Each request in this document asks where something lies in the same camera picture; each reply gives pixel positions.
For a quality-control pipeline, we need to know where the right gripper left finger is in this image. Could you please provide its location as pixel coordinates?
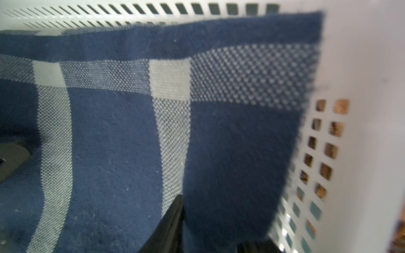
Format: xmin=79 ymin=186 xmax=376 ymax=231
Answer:
xmin=138 ymin=195 xmax=184 ymax=253

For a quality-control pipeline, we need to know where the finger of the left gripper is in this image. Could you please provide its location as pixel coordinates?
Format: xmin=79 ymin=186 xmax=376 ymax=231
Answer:
xmin=1 ymin=142 xmax=31 ymax=183

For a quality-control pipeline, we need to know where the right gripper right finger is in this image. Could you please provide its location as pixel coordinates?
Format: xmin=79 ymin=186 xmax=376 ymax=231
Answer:
xmin=237 ymin=240 xmax=281 ymax=253

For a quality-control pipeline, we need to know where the navy plaid scarf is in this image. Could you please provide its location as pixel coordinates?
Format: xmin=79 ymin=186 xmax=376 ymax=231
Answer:
xmin=1 ymin=12 xmax=324 ymax=253

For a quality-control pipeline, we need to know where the brown plaid fringed scarf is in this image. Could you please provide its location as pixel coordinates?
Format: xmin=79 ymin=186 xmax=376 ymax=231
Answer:
xmin=297 ymin=99 xmax=405 ymax=253

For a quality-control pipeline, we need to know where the white plastic basket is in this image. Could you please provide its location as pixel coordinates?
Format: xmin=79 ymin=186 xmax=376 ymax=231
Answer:
xmin=1 ymin=1 xmax=405 ymax=253

